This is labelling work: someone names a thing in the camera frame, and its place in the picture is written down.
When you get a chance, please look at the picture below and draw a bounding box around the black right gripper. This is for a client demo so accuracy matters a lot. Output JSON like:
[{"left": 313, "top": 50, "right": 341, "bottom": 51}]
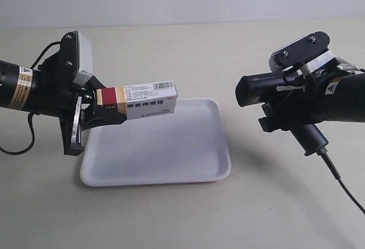
[{"left": 258, "top": 71, "right": 322, "bottom": 132}]

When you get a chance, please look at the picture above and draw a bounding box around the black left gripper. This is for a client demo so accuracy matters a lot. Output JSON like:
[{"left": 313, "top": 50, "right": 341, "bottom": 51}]
[{"left": 34, "top": 48, "right": 127, "bottom": 156}]

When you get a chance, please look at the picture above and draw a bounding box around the black handheld barcode scanner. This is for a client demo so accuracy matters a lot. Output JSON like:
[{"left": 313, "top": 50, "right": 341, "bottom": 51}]
[{"left": 235, "top": 71, "right": 329, "bottom": 156}]

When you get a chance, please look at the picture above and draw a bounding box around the white red medicine box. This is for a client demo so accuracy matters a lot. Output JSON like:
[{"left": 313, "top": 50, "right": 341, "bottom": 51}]
[{"left": 95, "top": 81, "right": 178, "bottom": 120}]

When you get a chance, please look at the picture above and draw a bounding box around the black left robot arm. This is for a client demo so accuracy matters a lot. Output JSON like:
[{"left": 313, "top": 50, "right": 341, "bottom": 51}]
[{"left": 1, "top": 50, "right": 127, "bottom": 156}]

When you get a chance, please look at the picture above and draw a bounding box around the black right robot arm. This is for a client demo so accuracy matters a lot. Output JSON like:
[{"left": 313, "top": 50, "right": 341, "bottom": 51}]
[{"left": 259, "top": 71, "right": 364, "bottom": 132}]

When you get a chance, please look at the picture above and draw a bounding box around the white plastic tray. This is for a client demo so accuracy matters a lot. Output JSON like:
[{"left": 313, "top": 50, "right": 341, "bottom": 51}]
[{"left": 80, "top": 97, "right": 231, "bottom": 187}]

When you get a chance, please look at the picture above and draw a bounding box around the black scanner cable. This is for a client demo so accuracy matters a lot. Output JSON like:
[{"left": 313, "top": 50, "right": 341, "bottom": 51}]
[{"left": 319, "top": 148, "right": 365, "bottom": 215}]

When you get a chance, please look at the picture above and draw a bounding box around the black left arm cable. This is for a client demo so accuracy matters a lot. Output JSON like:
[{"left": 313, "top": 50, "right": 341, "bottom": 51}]
[{"left": 0, "top": 41, "right": 62, "bottom": 156}]

